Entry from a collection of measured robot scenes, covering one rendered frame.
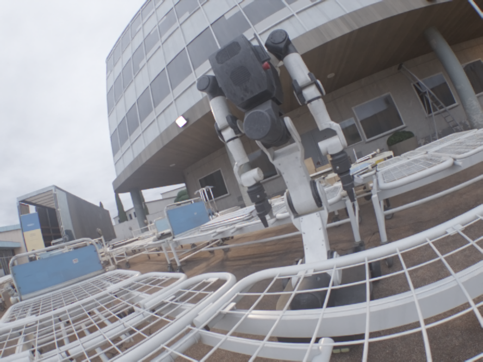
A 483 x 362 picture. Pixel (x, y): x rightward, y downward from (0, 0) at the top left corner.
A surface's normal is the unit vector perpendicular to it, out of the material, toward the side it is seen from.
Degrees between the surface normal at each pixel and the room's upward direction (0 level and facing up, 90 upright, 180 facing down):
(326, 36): 90
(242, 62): 105
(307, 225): 60
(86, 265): 90
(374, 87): 90
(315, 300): 65
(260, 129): 90
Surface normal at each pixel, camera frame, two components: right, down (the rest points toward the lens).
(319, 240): -0.58, -0.40
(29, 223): 0.74, -0.33
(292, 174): -0.41, 0.25
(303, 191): -0.50, 0.02
